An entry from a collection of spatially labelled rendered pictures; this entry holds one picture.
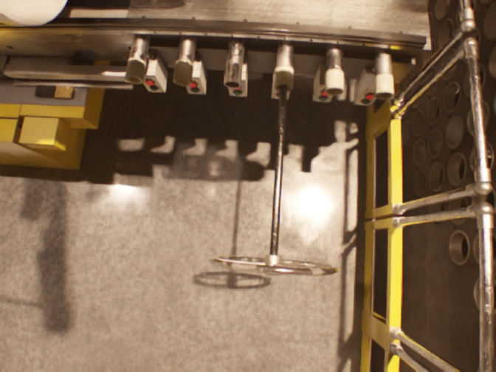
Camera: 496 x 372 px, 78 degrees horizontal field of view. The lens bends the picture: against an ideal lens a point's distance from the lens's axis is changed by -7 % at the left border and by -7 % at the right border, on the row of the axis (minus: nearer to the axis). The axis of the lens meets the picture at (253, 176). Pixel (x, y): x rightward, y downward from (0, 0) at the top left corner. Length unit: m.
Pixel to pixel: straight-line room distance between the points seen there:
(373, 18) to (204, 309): 1.61
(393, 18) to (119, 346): 2.04
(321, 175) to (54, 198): 1.61
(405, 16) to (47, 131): 1.49
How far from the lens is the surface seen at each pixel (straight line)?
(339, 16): 1.23
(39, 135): 1.65
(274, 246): 1.00
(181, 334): 1.99
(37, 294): 2.30
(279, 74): 1.12
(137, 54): 1.24
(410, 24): 1.29
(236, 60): 1.15
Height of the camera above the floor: 1.87
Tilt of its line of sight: 79 degrees down
